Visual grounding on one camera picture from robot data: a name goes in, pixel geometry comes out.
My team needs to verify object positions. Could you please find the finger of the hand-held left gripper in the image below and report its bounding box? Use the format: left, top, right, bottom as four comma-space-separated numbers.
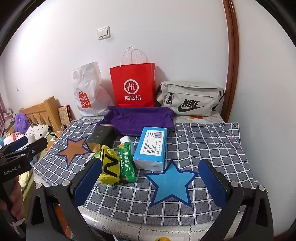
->
22, 137, 48, 160
0, 136, 28, 154

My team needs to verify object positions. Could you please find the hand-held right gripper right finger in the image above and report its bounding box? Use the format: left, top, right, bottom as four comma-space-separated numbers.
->
198, 159, 275, 241

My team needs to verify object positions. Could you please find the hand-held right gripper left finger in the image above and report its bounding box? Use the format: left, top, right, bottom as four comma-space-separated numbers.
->
26, 158, 115, 241

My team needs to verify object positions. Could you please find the yellow zip pouch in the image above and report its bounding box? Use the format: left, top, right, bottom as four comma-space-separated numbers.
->
97, 145, 121, 185

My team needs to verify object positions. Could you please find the green packet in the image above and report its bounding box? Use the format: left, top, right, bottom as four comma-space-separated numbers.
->
117, 142, 136, 183

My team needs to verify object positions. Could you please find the person's left hand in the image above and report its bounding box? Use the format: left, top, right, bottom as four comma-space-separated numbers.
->
0, 177, 25, 219

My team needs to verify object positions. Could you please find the white spotted pillow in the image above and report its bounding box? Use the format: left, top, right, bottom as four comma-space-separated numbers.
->
24, 124, 50, 142

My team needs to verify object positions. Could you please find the purple plush toy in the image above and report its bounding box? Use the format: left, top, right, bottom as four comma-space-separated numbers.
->
14, 113, 29, 132

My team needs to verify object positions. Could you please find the brown star marker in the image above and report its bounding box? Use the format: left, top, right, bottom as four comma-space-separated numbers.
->
57, 137, 92, 167

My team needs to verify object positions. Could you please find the wooden headboard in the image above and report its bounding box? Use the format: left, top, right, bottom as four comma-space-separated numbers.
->
19, 96, 64, 131

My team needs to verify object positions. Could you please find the grey plaid cloth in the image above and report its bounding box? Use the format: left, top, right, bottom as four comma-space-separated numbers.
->
32, 117, 260, 220

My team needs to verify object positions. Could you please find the blue star marker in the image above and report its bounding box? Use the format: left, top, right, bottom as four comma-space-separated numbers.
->
143, 159, 199, 208

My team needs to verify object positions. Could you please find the illustrated notebook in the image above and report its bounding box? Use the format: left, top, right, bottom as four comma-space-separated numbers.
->
58, 105, 71, 127

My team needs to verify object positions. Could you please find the dark green tea tin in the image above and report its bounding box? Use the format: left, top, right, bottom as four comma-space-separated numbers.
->
86, 124, 115, 153

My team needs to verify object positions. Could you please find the floral bed sheet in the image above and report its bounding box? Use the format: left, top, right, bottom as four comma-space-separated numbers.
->
76, 110, 232, 241

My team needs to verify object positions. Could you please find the blue tissue pack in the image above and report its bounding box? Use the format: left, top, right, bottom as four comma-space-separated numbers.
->
133, 126, 167, 172

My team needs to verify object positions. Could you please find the purple towel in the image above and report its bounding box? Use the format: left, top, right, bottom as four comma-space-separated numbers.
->
94, 106, 175, 136

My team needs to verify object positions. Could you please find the white plastic shopping bag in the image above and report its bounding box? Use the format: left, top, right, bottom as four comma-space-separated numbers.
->
72, 62, 115, 116

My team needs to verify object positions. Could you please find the grey waist bag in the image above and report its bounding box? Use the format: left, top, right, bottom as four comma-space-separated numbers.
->
156, 81, 225, 116

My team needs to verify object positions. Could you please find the red paper bag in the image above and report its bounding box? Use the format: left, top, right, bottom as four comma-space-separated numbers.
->
109, 46, 156, 107

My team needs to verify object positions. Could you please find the wooden door frame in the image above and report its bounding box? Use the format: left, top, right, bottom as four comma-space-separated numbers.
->
222, 0, 240, 123

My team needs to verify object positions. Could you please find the white light switch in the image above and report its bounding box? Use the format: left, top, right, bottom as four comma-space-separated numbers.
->
97, 27, 110, 40

